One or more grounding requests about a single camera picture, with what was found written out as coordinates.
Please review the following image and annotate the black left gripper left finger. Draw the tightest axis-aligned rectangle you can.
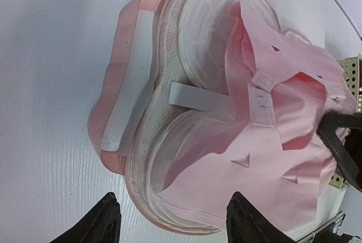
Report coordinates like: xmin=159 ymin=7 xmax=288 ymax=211
xmin=52 ymin=192 xmax=122 ymax=243

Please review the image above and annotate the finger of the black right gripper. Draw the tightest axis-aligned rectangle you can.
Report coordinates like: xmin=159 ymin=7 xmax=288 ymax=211
xmin=317 ymin=111 xmax=361 ymax=192

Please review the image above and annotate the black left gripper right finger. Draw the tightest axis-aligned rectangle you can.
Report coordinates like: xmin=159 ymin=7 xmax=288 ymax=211
xmin=226 ymin=192 xmax=294 ymax=243

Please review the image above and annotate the light pink bra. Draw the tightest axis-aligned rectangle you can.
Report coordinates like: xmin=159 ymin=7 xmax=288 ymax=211
xmin=157 ymin=3 xmax=356 ymax=232

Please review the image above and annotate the light green perforated plastic basket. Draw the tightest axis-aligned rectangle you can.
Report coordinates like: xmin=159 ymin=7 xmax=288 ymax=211
xmin=329 ymin=53 xmax=362 ymax=192

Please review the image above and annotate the beige patterned mesh laundry bag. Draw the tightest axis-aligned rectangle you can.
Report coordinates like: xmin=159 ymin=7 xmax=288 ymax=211
xmin=88 ymin=0 xmax=308 ymax=236

